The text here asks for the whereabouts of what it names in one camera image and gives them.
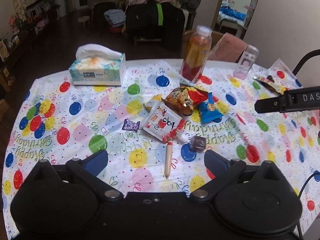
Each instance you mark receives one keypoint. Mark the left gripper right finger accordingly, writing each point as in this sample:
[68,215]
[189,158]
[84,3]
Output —
[226,172]

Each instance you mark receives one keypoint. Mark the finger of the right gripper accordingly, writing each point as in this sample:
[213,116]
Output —
[270,105]

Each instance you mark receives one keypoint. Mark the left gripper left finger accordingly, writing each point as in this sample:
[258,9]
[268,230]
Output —
[86,171]

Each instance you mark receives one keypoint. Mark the dark plum candy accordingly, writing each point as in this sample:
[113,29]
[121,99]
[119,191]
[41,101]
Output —
[198,143]

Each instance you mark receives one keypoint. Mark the sausage stick snack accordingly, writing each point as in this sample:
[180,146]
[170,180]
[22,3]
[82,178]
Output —
[168,159]

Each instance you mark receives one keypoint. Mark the blue cookie packet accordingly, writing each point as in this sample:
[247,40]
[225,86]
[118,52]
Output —
[208,110]

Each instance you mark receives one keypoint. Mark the small purple candy wrapper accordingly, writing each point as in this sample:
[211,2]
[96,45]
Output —
[130,125]

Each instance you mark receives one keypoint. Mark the white red snack packet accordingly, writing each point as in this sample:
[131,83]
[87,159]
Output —
[163,123]

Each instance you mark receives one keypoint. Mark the red yellow chip bag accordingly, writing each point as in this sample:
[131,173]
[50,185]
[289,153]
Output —
[184,99]

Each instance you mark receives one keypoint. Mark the yellow triangular snack packet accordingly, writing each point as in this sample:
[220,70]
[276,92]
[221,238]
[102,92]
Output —
[149,103]

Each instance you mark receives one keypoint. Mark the opened wrapper on tablecloth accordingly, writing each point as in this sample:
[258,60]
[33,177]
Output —
[271,86]

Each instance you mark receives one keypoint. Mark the clear pink plastic case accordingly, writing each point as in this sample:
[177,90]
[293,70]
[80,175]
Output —
[246,61]

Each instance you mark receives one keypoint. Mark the balloon birthday tablecloth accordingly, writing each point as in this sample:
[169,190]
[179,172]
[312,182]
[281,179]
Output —
[59,121]

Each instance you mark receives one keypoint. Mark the orange juice bottle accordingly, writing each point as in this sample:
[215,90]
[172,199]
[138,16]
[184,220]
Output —
[197,55]

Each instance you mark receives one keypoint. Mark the tissue box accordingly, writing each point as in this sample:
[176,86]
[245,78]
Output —
[97,65]

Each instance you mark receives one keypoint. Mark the wooden chair far side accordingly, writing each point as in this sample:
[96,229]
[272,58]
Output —
[188,35]

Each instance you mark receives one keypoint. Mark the black bag green stripe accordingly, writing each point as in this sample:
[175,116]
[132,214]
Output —
[155,21]

